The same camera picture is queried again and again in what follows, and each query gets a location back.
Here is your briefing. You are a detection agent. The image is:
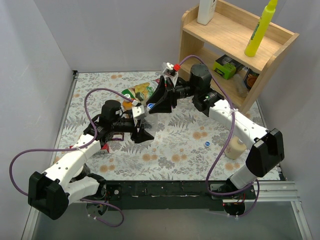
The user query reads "floral table mat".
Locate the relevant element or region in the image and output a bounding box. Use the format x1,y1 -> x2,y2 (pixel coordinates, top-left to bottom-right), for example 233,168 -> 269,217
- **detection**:
59,71 -> 248,181

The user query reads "wooden shelf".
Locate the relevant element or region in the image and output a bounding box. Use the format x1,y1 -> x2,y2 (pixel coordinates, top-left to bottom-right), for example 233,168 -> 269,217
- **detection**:
179,0 -> 299,113

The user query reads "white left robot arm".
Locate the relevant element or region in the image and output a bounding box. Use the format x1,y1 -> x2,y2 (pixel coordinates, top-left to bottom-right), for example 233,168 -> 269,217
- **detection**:
27,100 -> 154,220

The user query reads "purple cable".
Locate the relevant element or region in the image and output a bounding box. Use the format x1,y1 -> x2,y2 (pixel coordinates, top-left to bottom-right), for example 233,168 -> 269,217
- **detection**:
9,88 -> 135,228
178,54 -> 261,218

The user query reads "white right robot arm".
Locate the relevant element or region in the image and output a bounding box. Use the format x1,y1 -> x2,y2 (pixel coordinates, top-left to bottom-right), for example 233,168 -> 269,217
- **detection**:
147,62 -> 285,199

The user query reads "yellow squeeze bottle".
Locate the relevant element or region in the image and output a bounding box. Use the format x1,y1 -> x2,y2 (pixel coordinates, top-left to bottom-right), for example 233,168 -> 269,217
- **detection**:
244,0 -> 278,57

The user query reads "green black box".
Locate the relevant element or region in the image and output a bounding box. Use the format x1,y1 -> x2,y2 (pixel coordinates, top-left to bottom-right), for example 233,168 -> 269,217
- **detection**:
213,54 -> 244,80

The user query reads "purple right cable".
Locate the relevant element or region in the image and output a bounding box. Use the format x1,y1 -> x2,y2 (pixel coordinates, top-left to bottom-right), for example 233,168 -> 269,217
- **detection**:
178,54 -> 261,218

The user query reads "orange milk tea bottle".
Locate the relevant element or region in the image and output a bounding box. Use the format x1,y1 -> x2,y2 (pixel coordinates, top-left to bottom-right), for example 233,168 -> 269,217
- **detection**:
122,100 -> 133,118

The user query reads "red white box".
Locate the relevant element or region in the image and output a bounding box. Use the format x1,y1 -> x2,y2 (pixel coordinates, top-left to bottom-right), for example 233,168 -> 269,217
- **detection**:
69,142 -> 110,155

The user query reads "blue bottle cap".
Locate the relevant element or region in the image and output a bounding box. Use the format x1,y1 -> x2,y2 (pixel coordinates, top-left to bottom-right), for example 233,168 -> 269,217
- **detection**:
147,103 -> 155,110
204,141 -> 211,148

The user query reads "brown chocolate bar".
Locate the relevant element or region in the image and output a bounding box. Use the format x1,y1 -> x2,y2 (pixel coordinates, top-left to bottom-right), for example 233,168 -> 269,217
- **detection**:
111,132 -> 125,141

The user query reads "white green printed cap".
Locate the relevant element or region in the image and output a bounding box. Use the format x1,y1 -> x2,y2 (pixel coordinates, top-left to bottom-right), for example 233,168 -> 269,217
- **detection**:
124,93 -> 132,100

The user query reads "green chips bag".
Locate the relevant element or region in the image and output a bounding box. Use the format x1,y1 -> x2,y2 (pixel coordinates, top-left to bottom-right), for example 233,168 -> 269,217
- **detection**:
121,82 -> 156,103

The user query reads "dark orange snack packet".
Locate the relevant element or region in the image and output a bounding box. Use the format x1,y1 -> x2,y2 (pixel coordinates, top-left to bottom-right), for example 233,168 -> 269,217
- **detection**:
243,68 -> 260,90

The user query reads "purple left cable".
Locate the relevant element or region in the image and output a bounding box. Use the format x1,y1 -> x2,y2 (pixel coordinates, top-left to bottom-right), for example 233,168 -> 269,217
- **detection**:
9,88 -> 135,228

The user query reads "cream pump lotion bottle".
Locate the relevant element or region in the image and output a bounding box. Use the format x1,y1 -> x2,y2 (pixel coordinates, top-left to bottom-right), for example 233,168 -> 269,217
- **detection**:
224,136 -> 247,160

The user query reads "clear glass jar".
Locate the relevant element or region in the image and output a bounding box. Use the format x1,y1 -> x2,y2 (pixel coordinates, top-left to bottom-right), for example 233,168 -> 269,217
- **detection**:
233,74 -> 248,98

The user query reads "white bottle on shelf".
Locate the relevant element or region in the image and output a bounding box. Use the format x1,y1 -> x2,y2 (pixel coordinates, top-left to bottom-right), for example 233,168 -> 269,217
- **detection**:
197,0 -> 217,25

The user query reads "black front rail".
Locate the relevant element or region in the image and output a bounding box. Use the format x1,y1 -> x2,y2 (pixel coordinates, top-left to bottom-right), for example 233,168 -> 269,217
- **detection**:
99,179 -> 257,211

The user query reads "clear plastic bottle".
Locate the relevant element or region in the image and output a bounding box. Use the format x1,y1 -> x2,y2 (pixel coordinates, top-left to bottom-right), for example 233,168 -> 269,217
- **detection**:
142,111 -> 158,133
176,97 -> 194,108

